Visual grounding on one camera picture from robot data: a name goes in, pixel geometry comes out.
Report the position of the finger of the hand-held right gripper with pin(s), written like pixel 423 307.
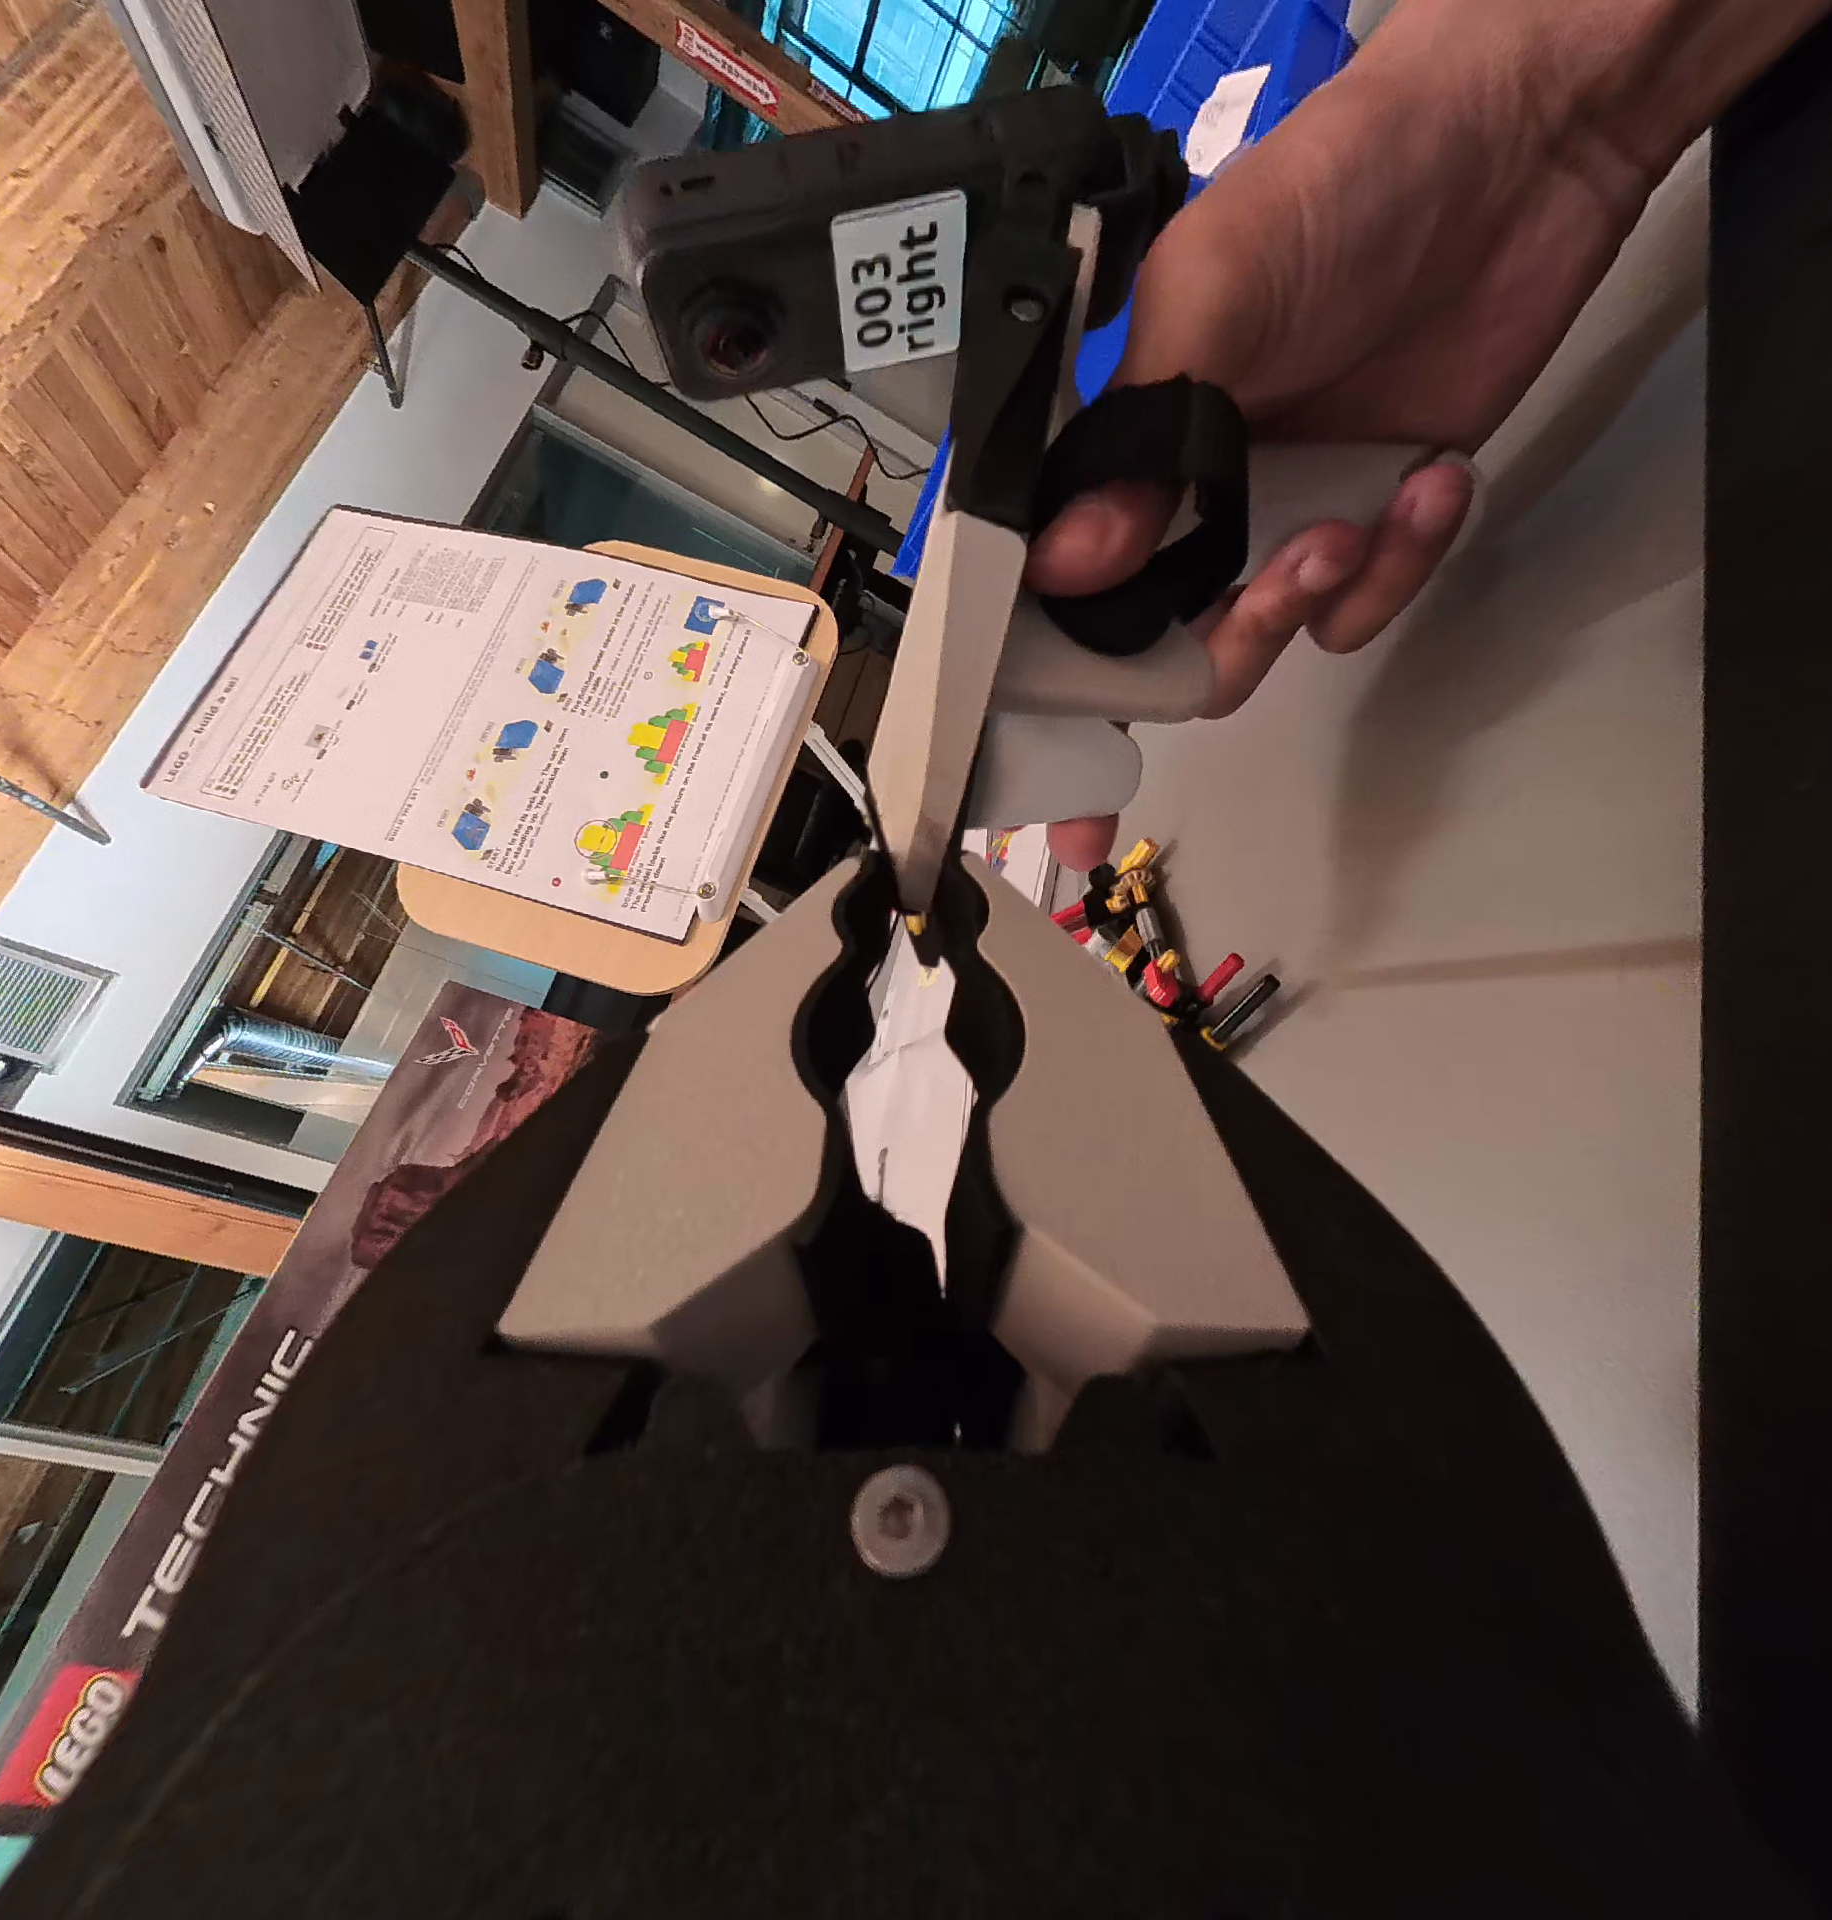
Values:
pixel 948 676

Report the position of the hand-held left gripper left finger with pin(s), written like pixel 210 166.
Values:
pixel 663 1186

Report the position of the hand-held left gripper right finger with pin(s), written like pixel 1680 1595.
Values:
pixel 1141 1186

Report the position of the grey lego beam assembly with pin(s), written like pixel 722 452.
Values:
pixel 1157 948

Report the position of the person's right forearm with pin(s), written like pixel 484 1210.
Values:
pixel 1651 45

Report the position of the lego set box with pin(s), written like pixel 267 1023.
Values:
pixel 180 1499

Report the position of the person's right hand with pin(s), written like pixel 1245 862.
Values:
pixel 1382 270

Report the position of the white desk stand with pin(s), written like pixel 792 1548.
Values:
pixel 836 767

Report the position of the blue storage bin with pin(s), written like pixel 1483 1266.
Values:
pixel 1306 45

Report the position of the white vent panel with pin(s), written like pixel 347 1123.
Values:
pixel 228 89

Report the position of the black perforated panel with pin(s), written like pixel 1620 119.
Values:
pixel 1787 901

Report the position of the wooden post red sign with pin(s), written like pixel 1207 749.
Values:
pixel 738 67

